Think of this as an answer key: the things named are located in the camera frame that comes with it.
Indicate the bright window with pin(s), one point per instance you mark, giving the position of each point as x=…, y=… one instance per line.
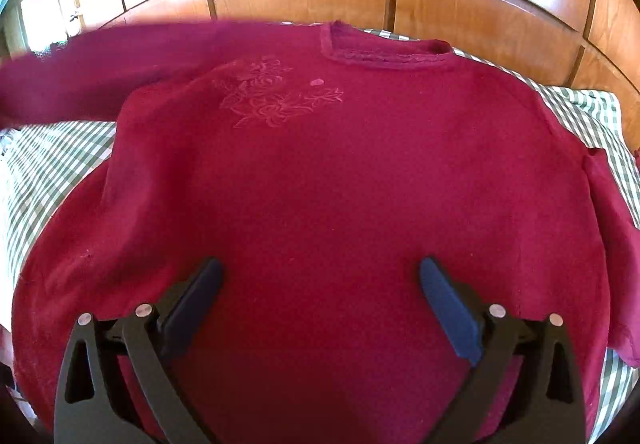
x=35, y=9

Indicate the red towel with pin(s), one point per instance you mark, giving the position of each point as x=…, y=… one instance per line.
x=320, y=204

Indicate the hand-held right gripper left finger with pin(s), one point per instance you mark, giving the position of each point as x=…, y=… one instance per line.
x=192, y=304

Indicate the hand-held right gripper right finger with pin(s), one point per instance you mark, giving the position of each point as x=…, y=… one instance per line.
x=450, y=306

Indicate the green white checked bedsheet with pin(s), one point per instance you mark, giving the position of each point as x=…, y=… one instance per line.
x=45, y=164

